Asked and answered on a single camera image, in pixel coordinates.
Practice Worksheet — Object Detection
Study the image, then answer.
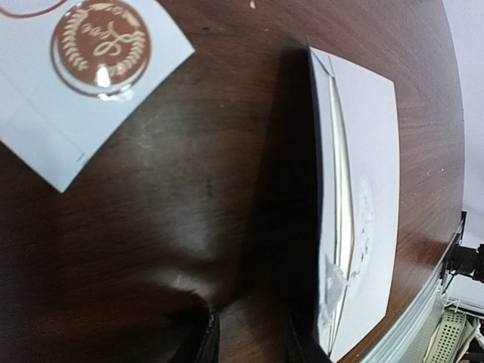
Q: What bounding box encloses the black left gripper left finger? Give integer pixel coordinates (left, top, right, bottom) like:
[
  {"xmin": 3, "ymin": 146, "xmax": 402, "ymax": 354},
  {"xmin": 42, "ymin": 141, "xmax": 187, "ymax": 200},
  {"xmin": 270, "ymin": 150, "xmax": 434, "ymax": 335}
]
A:
[{"xmin": 191, "ymin": 307, "xmax": 220, "ymax": 363}]

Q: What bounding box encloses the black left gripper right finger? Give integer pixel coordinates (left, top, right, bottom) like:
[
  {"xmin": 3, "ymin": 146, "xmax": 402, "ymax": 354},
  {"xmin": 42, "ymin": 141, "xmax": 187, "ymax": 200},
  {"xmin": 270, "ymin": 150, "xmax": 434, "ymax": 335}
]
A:
[{"xmin": 285, "ymin": 313, "xmax": 332, "ymax": 363}]

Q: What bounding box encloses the grey envelope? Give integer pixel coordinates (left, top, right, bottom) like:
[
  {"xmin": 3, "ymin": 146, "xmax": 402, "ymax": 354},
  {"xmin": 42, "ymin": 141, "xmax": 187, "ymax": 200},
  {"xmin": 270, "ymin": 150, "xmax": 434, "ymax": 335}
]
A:
[{"xmin": 309, "ymin": 48, "xmax": 400, "ymax": 361}]

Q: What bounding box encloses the white sticker sheet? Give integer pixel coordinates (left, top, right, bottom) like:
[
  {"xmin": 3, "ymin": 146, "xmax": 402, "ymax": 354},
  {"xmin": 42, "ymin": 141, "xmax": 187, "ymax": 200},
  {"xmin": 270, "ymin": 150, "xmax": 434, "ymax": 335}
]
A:
[{"xmin": 1, "ymin": 1, "xmax": 194, "ymax": 192}]

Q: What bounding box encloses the brown seal sticker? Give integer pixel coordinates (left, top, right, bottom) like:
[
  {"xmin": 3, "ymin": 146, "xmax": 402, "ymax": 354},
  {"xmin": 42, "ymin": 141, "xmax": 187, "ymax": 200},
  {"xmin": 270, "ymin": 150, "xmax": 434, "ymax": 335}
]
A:
[{"xmin": 50, "ymin": 1, "xmax": 151, "ymax": 98}]

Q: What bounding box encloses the green perforated basket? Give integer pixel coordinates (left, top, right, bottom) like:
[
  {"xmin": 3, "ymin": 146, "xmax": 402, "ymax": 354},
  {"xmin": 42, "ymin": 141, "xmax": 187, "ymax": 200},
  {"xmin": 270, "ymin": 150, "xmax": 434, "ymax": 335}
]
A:
[{"xmin": 423, "ymin": 309, "xmax": 479, "ymax": 363}]

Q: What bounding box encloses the front aluminium rail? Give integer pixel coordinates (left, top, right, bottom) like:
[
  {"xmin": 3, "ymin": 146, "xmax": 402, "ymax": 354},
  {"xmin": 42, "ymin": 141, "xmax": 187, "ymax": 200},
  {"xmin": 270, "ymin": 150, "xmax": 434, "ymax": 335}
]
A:
[{"xmin": 348, "ymin": 225, "xmax": 464, "ymax": 362}]

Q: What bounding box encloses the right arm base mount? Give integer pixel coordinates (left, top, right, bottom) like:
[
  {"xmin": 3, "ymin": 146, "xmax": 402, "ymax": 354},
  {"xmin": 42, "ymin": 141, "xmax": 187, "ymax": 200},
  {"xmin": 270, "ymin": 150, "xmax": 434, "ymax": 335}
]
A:
[{"xmin": 443, "ymin": 211, "xmax": 483, "ymax": 283}]

